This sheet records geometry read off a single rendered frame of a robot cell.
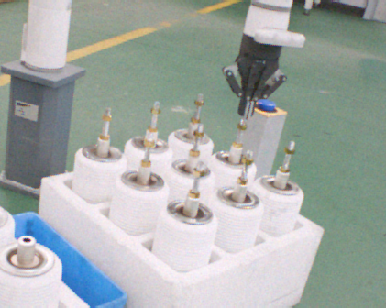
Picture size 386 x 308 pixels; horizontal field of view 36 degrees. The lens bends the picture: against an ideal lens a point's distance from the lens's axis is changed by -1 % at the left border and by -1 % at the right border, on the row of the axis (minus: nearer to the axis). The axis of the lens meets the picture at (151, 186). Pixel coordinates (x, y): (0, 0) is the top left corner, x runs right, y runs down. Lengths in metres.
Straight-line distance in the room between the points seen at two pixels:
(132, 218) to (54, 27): 0.52
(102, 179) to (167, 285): 0.26
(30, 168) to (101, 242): 0.46
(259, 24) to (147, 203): 0.37
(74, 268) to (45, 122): 0.43
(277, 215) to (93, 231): 0.33
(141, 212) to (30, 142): 0.48
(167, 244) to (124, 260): 0.09
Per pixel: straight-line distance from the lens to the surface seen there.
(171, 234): 0.92
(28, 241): 0.77
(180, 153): 1.21
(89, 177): 1.07
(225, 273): 0.96
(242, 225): 1.00
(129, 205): 0.99
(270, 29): 1.06
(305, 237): 1.13
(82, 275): 1.04
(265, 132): 1.30
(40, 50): 1.35
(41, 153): 1.40
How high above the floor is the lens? 0.69
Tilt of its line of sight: 26 degrees down
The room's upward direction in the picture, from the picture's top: 10 degrees clockwise
